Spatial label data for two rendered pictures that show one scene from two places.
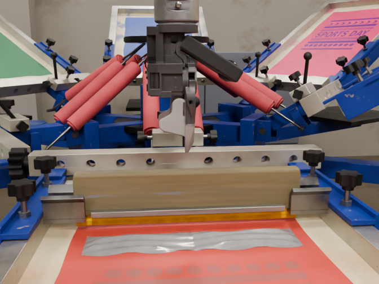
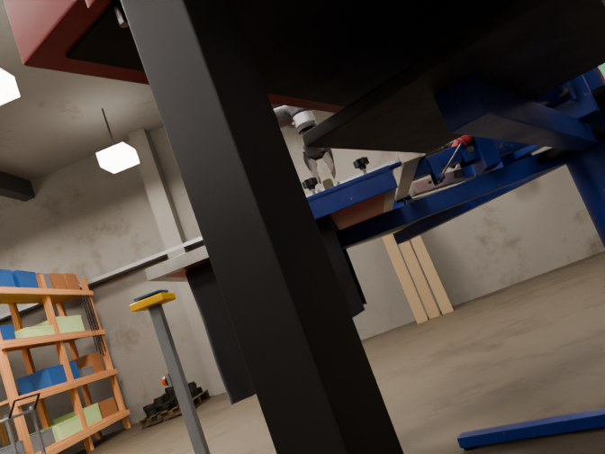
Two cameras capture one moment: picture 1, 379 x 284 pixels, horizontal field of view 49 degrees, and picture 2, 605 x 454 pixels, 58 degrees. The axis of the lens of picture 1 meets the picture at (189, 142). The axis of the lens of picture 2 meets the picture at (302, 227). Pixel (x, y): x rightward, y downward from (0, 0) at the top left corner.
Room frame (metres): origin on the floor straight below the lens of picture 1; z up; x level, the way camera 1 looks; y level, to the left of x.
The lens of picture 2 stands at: (0.94, -1.83, 0.70)
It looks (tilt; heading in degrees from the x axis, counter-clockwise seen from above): 9 degrees up; 101
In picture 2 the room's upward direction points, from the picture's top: 21 degrees counter-clockwise
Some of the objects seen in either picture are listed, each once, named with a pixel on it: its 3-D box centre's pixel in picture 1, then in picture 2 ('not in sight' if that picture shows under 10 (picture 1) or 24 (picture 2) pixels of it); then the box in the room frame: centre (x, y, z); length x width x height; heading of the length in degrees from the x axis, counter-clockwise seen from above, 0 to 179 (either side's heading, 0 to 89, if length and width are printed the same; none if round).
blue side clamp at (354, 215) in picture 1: (326, 203); (344, 196); (0.79, -0.27, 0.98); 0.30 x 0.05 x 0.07; 6
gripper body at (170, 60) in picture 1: (172, 62); (312, 142); (0.73, 0.03, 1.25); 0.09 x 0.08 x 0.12; 95
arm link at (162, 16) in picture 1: (176, 12); (303, 122); (0.72, 0.02, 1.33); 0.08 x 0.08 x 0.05
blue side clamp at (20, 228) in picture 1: (38, 213); not in sight; (0.74, 0.28, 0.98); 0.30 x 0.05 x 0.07; 6
